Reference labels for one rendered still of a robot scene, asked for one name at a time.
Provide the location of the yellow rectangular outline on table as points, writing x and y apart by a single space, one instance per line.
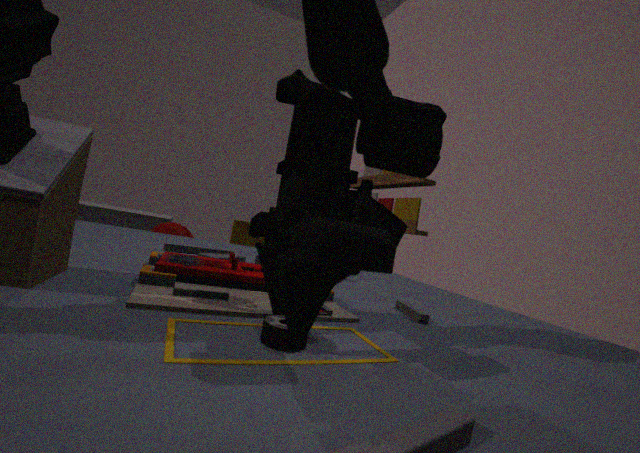
169 349

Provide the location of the black wheel tyre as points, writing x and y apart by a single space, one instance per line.
274 334

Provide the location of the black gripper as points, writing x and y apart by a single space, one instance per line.
308 248

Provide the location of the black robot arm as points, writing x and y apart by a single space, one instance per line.
347 47

